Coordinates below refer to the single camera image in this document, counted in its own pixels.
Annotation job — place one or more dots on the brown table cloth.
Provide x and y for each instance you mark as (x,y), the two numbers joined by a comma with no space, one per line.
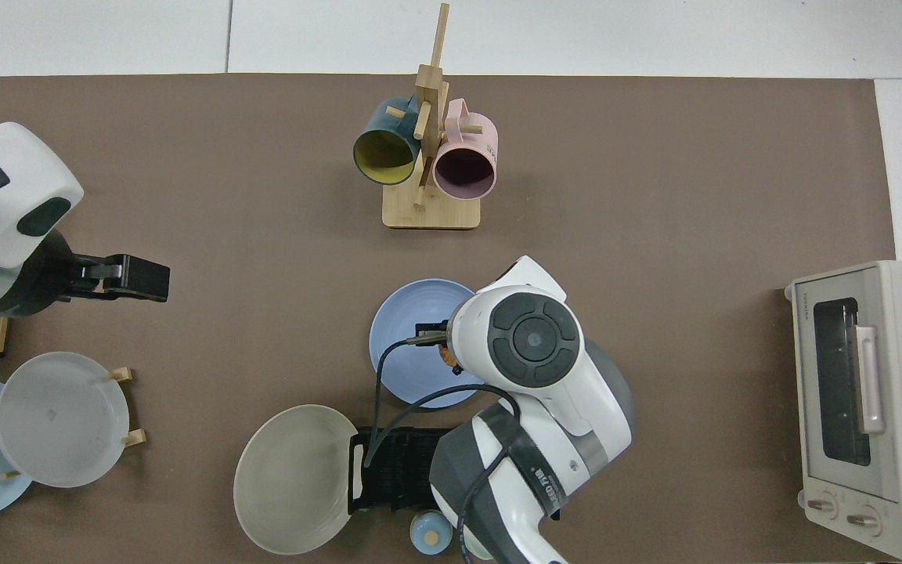
(654,157)

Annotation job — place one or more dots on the wooden dish rack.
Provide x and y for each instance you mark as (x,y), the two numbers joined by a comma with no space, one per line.
(134,438)

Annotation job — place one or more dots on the black dish rack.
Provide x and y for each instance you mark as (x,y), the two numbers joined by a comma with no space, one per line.
(400,474)

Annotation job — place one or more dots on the pale toaster oven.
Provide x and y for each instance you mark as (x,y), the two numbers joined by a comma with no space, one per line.
(874,407)

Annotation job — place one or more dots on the dark blue mug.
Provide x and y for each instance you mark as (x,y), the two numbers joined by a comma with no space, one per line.
(380,157)

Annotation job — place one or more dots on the grey plate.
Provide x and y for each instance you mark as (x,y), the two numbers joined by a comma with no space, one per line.
(59,419)

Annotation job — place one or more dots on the beige plate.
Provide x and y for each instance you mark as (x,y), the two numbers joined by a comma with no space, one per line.
(294,482)

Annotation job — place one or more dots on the small blue round thing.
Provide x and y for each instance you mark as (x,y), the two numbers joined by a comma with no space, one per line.
(430,533)

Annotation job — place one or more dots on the pink mug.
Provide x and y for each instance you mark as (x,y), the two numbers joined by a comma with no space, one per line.
(467,168)

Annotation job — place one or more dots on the red yellow apple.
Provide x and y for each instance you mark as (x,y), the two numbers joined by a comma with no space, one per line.
(448,357)

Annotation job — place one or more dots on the wooden cup stand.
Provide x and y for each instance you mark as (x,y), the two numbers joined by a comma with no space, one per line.
(431,211)

